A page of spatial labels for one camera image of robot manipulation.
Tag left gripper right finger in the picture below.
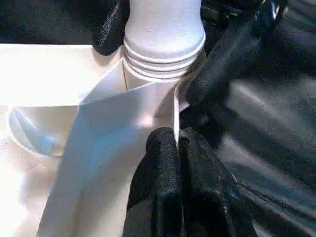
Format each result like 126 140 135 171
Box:
179 128 257 237

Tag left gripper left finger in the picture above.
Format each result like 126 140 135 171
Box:
123 127 182 237

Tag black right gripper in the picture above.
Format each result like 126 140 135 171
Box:
185 0 289 106

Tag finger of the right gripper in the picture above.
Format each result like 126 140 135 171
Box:
92 0 131 56

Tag white plastic table leg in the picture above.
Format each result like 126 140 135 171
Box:
122 0 207 84

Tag white plastic table top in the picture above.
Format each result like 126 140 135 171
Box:
0 43 206 237

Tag black work mat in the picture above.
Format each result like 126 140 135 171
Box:
0 0 316 237

